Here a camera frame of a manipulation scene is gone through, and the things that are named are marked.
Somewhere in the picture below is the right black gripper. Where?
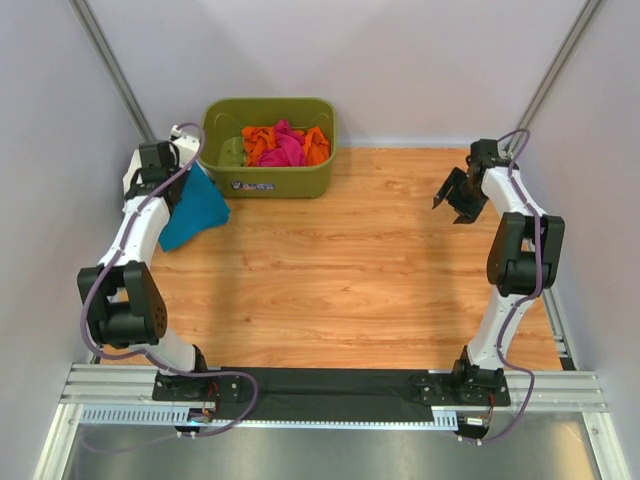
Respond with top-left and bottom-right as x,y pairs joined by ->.
433,168 -> 488,225

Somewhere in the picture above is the blue t shirt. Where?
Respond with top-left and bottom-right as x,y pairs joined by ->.
159,164 -> 231,252

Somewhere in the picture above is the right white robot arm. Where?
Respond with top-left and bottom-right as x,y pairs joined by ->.
433,139 -> 565,404

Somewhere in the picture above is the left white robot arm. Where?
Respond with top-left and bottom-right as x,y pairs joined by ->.
77,136 -> 211,401

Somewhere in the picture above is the folded white t shirt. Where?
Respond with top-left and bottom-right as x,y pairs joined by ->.
122,148 -> 142,194

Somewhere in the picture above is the olive green plastic tub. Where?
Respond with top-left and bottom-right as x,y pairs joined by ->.
200,97 -> 337,198

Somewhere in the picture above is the orange t shirt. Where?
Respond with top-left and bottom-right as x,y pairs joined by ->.
241,126 -> 331,167

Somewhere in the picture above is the pink t shirt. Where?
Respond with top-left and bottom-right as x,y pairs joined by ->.
257,119 -> 307,168

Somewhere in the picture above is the black cloth strip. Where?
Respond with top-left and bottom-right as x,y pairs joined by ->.
204,367 -> 434,423

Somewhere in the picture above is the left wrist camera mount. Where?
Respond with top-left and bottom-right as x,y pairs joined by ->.
169,125 -> 201,167

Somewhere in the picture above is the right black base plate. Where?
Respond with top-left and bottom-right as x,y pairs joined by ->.
409,369 -> 511,407

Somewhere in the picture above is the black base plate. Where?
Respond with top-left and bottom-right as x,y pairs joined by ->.
409,369 -> 511,407
152,372 -> 246,403

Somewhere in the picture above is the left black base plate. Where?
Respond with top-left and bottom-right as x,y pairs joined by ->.
152,372 -> 246,403

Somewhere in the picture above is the white slotted cable duct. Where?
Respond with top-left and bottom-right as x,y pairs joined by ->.
79,405 -> 489,431

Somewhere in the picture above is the aluminium frame rail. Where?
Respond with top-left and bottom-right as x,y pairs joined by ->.
59,364 -> 609,413

